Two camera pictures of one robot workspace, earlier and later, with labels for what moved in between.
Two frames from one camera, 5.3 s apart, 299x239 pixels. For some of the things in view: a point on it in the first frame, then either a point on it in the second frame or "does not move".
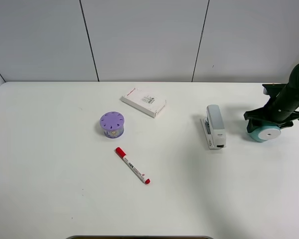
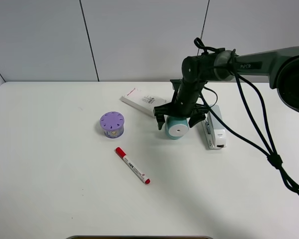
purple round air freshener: (112, 123) does not move
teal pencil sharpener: (264, 133) → (176, 127)
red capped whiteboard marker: (132, 165) does not move
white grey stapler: (214, 127) does not move
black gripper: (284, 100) → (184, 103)
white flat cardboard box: (144, 102) does not move
